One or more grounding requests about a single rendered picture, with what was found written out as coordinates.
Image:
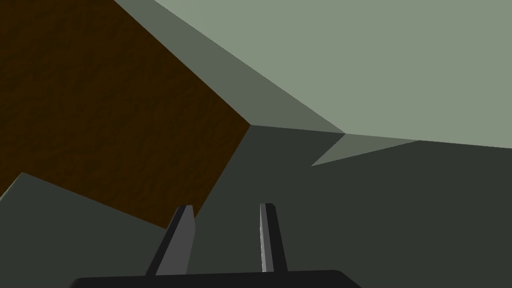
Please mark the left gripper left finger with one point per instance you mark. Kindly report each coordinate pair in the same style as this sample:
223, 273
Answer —
174, 248

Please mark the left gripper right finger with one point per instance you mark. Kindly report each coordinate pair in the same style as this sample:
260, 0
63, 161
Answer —
272, 244

